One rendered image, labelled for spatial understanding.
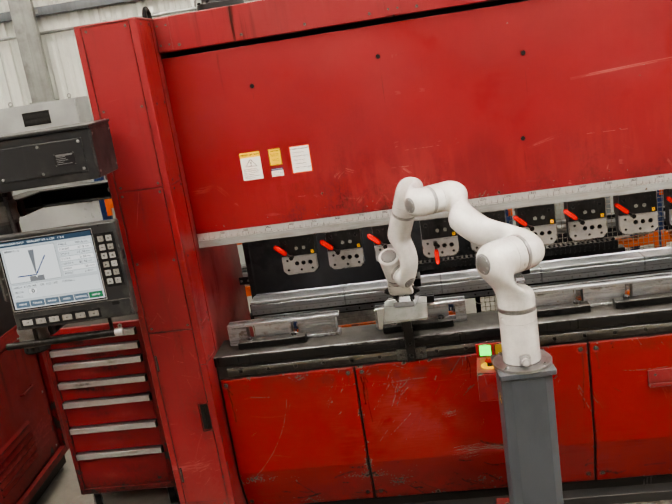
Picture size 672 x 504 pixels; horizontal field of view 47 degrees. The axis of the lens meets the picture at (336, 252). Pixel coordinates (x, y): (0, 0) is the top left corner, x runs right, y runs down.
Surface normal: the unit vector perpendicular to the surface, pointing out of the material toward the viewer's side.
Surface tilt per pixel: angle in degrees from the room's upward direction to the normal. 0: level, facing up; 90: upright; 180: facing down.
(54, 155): 90
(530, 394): 90
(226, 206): 90
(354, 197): 90
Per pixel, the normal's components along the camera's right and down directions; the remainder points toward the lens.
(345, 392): -0.09, 0.26
